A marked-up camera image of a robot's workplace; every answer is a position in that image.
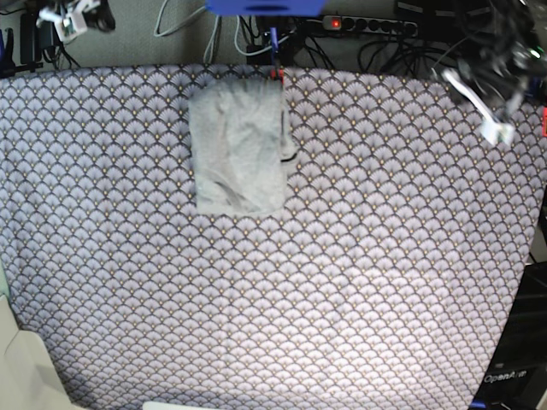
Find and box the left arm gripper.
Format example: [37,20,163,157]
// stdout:
[431,55,528,145]

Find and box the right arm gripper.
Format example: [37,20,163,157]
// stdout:
[36,0,115,42]

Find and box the light grey T-shirt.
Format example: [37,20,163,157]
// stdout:
[188,79,297,216]

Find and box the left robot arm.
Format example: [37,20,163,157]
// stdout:
[432,1,546,145]

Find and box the black power adapter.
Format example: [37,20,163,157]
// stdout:
[20,12,61,65]

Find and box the red right edge clamp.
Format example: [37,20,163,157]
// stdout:
[542,107,547,137]

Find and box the black power strip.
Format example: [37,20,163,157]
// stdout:
[321,15,419,38]

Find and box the fan-patterned purple table cloth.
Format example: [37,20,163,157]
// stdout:
[1,65,546,409]

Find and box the black OpenArm box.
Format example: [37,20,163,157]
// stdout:
[469,262,546,409]

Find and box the white object bottom left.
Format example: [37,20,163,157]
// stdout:
[1,273,74,409]

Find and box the blue overhead mount plate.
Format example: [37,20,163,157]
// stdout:
[206,0,325,16]

